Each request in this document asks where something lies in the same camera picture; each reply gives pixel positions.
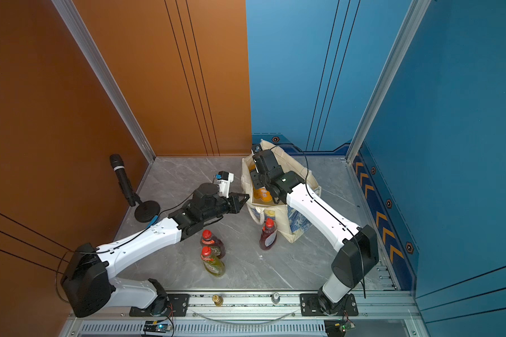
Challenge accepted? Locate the silver knob on rail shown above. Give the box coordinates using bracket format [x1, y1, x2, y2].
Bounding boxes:
[271, 292, 281, 305]

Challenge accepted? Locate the starry night canvas tote bag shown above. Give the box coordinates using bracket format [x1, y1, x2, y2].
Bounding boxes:
[240, 140, 322, 244]

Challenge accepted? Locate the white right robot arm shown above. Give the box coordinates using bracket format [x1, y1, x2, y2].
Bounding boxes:
[250, 144, 380, 315]

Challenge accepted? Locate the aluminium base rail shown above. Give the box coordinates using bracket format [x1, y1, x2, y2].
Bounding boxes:
[60, 289, 428, 336]

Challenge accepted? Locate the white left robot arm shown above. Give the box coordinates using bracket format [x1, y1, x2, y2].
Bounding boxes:
[60, 183, 250, 318]

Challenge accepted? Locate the green soap bottle red cap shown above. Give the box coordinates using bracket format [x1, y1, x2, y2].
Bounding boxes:
[200, 247, 226, 277]

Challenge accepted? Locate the dark red soap bottle right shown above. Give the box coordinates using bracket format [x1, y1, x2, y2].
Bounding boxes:
[259, 218, 278, 251]

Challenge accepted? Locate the brass knob on rail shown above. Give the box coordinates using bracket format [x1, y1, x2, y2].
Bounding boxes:
[212, 294, 223, 307]

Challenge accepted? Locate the dark red soap bottle left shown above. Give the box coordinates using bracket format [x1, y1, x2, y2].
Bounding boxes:
[200, 230, 226, 259]

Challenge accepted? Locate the dark red soap bottle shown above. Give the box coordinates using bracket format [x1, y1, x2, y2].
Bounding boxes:
[259, 218, 278, 251]
[200, 230, 226, 259]

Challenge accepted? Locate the green circuit board left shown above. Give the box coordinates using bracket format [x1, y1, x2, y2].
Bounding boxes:
[143, 320, 174, 336]

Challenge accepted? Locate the black microphone on stand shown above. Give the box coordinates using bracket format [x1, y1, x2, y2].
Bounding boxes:
[110, 154, 160, 223]

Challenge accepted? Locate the circuit board right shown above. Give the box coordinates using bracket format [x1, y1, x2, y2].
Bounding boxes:
[324, 320, 356, 337]

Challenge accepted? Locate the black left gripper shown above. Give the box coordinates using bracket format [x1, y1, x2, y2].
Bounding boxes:
[202, 192, 251, 225]

